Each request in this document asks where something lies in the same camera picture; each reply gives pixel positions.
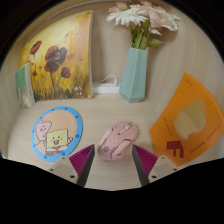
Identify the green and white book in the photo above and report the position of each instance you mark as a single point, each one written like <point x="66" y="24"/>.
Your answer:
<point x="24" y="85"/>

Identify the yellow poppy flower painting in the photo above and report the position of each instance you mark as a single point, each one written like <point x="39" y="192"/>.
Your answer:
<point x="63" y="56"/>

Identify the white power strip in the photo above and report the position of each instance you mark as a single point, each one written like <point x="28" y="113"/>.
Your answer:
<point x="106" y="88"/>

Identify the white and pink flower bouquet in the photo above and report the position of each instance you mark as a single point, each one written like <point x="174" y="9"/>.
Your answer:
<point x="143" y="18"/>

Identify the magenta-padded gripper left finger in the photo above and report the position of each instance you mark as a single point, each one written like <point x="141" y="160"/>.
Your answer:
<point x="81" y="159"/>

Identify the round blue-rimmed cartoon mouse pad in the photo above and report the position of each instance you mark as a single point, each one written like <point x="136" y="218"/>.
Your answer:
<point x="55" y="133"/>

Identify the orange book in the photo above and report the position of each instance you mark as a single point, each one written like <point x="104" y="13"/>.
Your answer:
<point x="190" y="120"/>

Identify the pink computer mouse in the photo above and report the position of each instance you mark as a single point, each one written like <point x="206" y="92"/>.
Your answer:
<point x="116" y="140"/>

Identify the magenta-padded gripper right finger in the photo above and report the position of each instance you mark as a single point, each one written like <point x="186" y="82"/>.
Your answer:
<point x="145" y="159"/>

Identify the pale teal faceted vase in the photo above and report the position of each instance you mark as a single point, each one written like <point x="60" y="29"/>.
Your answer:
<point x="133" y="76"/>

